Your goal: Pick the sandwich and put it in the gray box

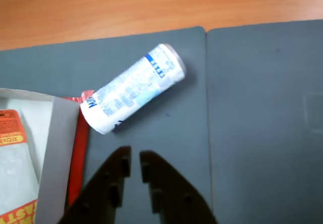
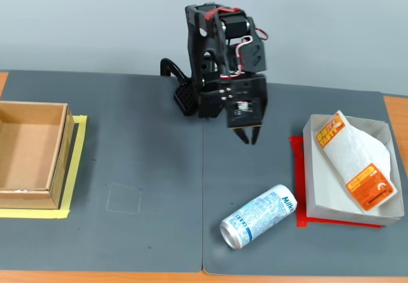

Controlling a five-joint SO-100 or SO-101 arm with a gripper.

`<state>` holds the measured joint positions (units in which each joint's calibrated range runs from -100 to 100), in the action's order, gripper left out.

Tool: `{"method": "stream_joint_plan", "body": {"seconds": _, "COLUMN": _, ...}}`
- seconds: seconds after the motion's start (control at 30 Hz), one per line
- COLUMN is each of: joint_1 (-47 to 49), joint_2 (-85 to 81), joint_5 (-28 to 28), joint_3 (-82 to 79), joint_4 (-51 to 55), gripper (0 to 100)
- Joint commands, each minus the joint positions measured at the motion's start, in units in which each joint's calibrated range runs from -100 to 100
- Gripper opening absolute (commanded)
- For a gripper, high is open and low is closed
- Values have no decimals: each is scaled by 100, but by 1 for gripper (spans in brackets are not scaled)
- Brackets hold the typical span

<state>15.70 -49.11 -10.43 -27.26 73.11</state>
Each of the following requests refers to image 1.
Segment white blue Milkis drink can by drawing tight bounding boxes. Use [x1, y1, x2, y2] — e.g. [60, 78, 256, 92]
[80, 43, 187, 135]

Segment open red grey carton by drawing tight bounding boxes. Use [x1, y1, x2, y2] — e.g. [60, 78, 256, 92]
[0, 87, 81, 224]

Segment red tape frame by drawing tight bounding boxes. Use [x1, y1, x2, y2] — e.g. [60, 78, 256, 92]
[66, 89, 95, 209]

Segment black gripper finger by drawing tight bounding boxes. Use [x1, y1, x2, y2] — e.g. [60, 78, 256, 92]
[58, 145, 132, 224]
[139, 150, 219, 224]

